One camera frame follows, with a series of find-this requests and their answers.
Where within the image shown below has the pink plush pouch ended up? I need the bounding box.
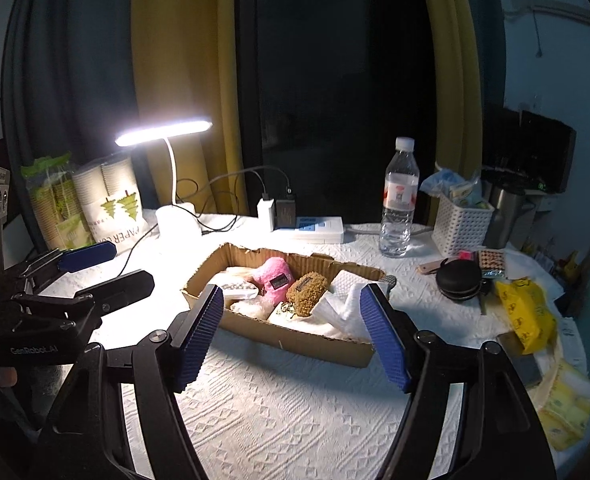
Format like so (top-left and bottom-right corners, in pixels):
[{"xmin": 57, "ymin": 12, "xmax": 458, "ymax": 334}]
[{"xmin": 252, "ymin": 256, "xmax": 297, "ymax": 306}]

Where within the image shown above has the black round zip case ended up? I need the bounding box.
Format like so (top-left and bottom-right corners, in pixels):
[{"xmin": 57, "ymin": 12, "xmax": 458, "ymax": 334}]
[{"xmin": 435, "ymin": 259, "xmax": 483, "ymax": 303}]

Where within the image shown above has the white beaded item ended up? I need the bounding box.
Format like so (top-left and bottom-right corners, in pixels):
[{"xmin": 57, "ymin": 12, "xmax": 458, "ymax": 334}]
[{"xmin": 220, "ymin": 282, "xmax": 258, "ymax": 301}]

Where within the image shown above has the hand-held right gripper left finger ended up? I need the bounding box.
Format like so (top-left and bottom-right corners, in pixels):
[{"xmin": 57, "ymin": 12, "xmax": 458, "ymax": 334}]
[{"xmin": 35, "ymin": 284, "xmax": 225, "ymax": 480}]

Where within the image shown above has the dark grey curtain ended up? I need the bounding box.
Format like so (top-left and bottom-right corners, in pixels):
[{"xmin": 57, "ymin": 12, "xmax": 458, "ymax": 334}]
[{"xmin": 2, "ymin": 0, "xmax": 151, "ymax": 171}]

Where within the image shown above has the yellow tissue pack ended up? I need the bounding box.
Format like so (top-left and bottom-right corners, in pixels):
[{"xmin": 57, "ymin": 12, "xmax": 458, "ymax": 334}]
[{"xmin": 535, "ymin": 357, "xmax": 590, "ymax": 451}]

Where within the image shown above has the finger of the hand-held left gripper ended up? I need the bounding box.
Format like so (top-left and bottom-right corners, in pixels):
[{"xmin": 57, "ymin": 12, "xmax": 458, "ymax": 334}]
[
  {"xmin": 22, "ymin": 240, "xmax": 118, "ymax": 276},
  {"xmin": 12, "ymin": 269, "xmax": 156, "ymax": 321}
]

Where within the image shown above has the white paper cup pack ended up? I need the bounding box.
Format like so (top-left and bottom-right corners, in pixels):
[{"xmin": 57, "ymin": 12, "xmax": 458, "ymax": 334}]
[{"xmin": 72, "ymin": 156, "xmax": 148, "ymax": 256}]

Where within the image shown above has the white blue power strip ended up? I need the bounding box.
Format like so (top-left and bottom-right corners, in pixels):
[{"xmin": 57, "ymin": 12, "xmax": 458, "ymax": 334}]
[{"xmin": 275, "ymin": 216, "xmax": 347, "ymax": 243}]

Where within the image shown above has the brown plush pouch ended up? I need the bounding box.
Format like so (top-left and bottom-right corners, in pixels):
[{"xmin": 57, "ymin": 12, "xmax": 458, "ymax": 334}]
[{"xmin": 286, "ymin": 271, "xmax": 330, "ymax": 317}]

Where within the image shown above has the white folded towel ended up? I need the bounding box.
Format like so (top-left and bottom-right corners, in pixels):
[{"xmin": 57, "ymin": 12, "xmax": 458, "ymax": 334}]
[{"xmin": 320, "ymin": 269, "xmax": 391, "ymax": 341}]

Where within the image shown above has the cardboard box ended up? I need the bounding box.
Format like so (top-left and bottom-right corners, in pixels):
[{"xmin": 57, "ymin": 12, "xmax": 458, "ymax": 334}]
[{"xmin": 181, "ymin": 242, "xmax": 391, "ymax": 368}]

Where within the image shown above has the black charger cable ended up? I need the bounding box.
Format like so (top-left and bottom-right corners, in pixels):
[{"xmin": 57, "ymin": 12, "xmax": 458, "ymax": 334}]
[{"xmin": 195, "ymin": 165, "xmax": 293, "ymax": 233}]

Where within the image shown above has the white textured tablecloth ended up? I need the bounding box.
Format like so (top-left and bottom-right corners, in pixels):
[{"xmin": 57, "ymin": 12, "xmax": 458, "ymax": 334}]
[{"xmin": 40, "ymin": 210, "xmax": 590, "ymax": 480}]

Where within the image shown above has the black lamp cable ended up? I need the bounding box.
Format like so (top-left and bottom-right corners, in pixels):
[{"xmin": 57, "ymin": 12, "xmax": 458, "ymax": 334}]
[{"xmin": 115, "ymin": 225, "xmax": 163, "ymax": 278}]

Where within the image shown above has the battery blister pack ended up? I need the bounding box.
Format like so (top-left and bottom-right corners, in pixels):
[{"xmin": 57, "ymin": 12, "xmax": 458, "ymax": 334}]
[{"xmin": 476, "ymin": 249, "xmax": 507, "ymax": 280}]

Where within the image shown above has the black appliance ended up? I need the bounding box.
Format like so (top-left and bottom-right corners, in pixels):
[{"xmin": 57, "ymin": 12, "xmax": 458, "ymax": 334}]
[{"xmin": 485, "ymin": 105, "xmax": 577, "ymax": 196}]

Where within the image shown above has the white charger plug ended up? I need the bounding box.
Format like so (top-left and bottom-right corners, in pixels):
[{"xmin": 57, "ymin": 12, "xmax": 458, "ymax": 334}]
[{"xmin": 256, "ymin": 197, "xmax": 277, "ymax": 231}]

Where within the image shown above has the clear plastic water bottle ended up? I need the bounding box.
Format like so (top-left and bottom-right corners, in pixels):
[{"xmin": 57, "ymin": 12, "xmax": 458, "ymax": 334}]
[{"xmin": 379, "ymin": 136, "xmax": 420, "ymax": 258}]

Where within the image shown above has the white desk lamp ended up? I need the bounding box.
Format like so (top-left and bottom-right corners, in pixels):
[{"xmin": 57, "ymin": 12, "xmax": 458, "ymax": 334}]
[{"xmin": 114, "ymin": 117, "xmax": 213, "ymax": 248}]

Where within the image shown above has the black charger plug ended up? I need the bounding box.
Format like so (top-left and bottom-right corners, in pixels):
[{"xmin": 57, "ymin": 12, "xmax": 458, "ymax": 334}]
[{"xmin": 274, "ymin": 199, "xmax": 297, "ymax": 231}]

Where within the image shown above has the stainless steel cup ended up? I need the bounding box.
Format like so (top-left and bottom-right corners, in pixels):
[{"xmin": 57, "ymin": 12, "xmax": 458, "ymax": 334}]
[{"xmin": 482, "ymin": 180, "xmax": 536, "ymax": 251}]

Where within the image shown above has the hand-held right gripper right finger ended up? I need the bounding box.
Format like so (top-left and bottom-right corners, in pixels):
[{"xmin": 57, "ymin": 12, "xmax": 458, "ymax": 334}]
[{"xmin": 359, "ymin": 282, "xmax": 558, "ymax": 480}]

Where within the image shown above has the yellow curtain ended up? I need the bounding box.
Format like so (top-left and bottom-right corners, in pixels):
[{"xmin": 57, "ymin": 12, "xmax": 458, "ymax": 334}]
[
  {"xmin": 417, "ymin": 0, "xmax": 486, "ymax": 226},
  {"xmin": 132, "ymin": 0, "xmax": 251, "ymax": 216}
]

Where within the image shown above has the green paper cup pack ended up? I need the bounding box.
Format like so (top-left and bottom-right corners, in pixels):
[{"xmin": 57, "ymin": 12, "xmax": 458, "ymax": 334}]
[{"xmin": 21, "ymin": 152, "xmax": 96, "ymax": 251}]

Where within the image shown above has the white fluffy plush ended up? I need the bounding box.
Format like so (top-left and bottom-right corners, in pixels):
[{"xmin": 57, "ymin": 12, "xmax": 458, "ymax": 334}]
[{"xmin": 230, "ymin": 297, "xmax": 276, "ymax": 321}]

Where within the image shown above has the dark slab phone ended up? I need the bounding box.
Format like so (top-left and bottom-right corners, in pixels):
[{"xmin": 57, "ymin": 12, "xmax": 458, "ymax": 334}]
[{"xmin": 498, "ymin": 332, "xmax": 543, "ymax": 388}]

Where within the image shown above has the white plastic basket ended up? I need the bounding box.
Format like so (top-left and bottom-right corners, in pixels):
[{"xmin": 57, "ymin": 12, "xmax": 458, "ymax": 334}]
[{"xmin": 431, "ymin": 192, "xmax": 496, "ymax": 257}]

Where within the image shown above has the yellow plastic packet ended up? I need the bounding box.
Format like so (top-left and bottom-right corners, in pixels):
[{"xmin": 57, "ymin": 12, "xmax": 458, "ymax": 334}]
[{"xmin": 494, "ymin": 280, "xmax": 558, "ymax": 356}]

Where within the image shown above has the blue white plastic bag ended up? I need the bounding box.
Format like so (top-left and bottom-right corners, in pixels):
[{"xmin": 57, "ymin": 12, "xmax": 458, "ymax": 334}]
[{"xmin": 419, "ymin": 169, "xmax": 463, "ymax": 196}]

